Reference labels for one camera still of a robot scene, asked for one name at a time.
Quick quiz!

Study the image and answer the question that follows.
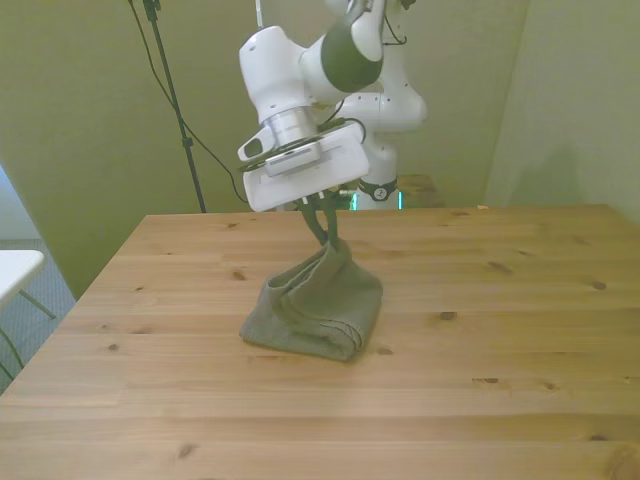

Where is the grey towel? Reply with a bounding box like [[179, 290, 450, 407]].
[[238, 239, 385, 364]]

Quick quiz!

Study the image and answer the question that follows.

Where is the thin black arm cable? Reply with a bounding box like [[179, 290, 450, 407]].
[[319, 0, 409, 146]]

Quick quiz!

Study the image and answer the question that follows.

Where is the black tripod stand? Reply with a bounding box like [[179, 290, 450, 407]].
[[142, 0, 209, 214]]

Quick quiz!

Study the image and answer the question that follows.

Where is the long black hanging cable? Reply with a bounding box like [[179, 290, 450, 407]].
[[127, 0, 250, 204]]

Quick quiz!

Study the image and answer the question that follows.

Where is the black floor cable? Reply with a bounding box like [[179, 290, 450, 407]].
[[0, 327, 24, 381]]

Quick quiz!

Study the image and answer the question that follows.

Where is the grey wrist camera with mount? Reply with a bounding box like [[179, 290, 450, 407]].
[[235, 134, 329, 178]]

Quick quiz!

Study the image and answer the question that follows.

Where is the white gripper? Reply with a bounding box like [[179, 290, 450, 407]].
[[242, 122, 371, 250]]

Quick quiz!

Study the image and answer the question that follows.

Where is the white side table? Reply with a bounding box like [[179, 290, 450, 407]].
[[0, 249, 57, 321]]

